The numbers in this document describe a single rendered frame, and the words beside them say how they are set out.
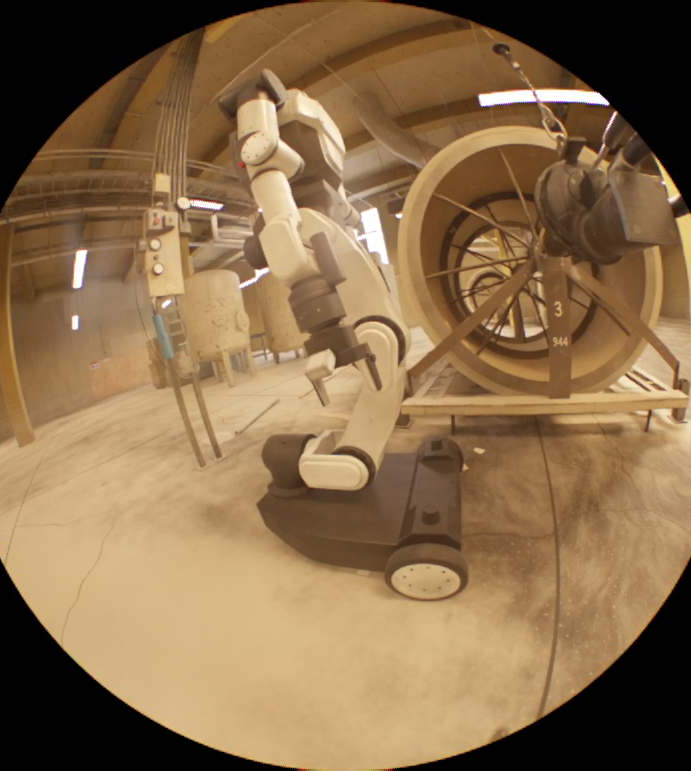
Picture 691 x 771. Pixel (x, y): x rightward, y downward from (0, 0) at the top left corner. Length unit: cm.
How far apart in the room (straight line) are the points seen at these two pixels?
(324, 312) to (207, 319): 433
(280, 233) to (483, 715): 97
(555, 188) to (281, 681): 132
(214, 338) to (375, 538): 432
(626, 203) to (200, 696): 126
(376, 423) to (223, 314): 425
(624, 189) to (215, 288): 481
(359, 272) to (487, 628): 89
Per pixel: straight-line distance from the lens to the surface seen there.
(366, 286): 62
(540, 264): 141
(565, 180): 83
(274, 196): 53
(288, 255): 45
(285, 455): 83
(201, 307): 476
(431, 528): 64
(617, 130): 62
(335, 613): 78
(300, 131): 78
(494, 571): 83
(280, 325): 628
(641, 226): 55
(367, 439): 70
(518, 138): 188
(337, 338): 44
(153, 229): 175
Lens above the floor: 67
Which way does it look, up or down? 13 degrees down
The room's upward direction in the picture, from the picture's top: 11 degrees counter-clockwise
